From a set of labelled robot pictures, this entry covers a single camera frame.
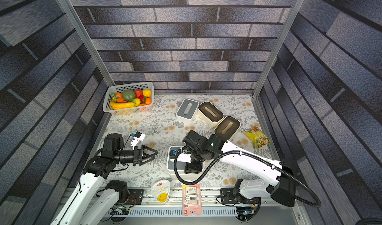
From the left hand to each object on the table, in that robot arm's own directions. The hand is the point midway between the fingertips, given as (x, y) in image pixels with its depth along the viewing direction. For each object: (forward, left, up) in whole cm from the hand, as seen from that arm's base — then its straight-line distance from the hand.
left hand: (154, 156), depth 66 cm
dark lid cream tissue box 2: (+26, -40, -15) cm, 50 cm away
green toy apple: (+45, +23, -12) cm, 52 cm away
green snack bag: (+19, -58, -15) cm, 62 cm away
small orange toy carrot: (+49, +38, -15) cm, 64 cm away
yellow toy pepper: (+56, +19, -14) cm, 61 cm away
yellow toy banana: (+41, +37, -12) cm, 56 cm away
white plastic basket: (+58, +35, -13) cm, 69 cm away
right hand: (-1, -14, -6) cm, 15 cm away
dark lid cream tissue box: (+37, -28, -14) cm, 48 cm away
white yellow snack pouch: (-11, -3, -12) cm, 16 cm away
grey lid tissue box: (+42, -13, -18) cm, 47 cm away
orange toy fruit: (+48, +17, -15) cm, 53 cm away
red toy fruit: (+54, +25, -14) cm, 62 cm away
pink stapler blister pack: (-14, -17, -18) cm, 29 cm away
